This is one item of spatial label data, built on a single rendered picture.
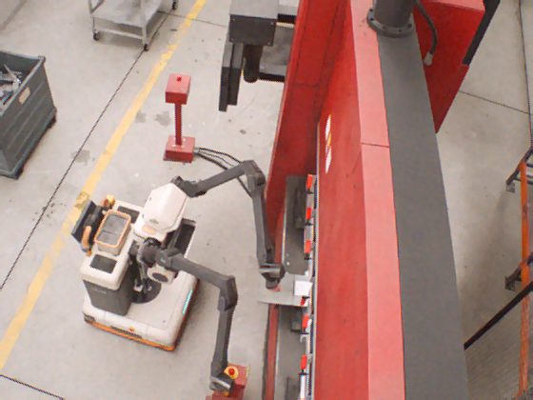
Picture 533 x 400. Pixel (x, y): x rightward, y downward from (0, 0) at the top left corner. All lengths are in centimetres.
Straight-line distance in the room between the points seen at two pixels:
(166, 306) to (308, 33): 196
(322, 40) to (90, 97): 297
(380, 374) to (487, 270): 330
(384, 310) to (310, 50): 161
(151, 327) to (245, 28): 193
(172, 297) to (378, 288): 232
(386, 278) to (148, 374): 250
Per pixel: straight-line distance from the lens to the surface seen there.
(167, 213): 274
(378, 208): 171
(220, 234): 427
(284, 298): 295
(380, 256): 162
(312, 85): 297
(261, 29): 293
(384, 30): 232
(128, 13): 566
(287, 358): 296
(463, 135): 554
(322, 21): 270
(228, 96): 328
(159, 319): 366
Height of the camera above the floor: 364
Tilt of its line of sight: 55 degrees down
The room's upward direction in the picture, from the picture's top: 11 degrees clockwise
